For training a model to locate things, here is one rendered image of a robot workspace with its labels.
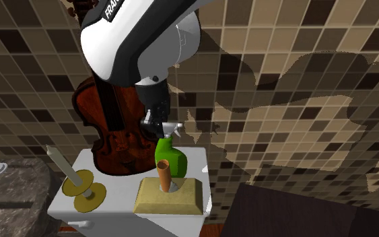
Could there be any brown violin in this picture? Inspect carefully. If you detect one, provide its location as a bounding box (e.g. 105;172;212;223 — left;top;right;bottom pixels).
67;0;160;177

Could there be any green spray bottle white trigger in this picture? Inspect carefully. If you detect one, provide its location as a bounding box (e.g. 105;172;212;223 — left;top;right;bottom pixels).
139;119;188;180

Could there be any white candle in gold holder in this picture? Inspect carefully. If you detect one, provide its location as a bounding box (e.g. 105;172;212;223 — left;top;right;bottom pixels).
46;145;108;214

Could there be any tan base with orange tube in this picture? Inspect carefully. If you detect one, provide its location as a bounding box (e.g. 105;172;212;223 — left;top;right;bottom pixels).
133;159;204;216

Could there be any grey marble vanity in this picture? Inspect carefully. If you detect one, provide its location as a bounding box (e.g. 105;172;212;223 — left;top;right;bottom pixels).
0;154;63;237

